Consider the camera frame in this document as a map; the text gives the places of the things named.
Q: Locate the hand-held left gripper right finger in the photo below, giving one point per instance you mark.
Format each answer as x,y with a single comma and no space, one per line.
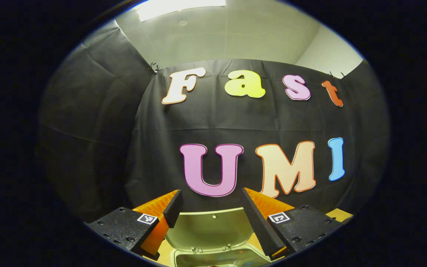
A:
260,226

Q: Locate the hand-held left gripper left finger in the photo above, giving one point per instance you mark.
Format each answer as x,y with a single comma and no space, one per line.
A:
174,209

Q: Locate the pale green desktop garbage bin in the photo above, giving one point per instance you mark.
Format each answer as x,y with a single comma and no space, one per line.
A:
209,230

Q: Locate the wooden desktop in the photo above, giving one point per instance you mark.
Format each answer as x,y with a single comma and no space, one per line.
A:
341,216

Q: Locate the black backdrop cloth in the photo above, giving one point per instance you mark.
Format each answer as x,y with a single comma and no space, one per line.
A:
235,118

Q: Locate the rectangular ceiling light panel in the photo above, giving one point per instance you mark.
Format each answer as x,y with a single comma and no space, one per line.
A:
180,8

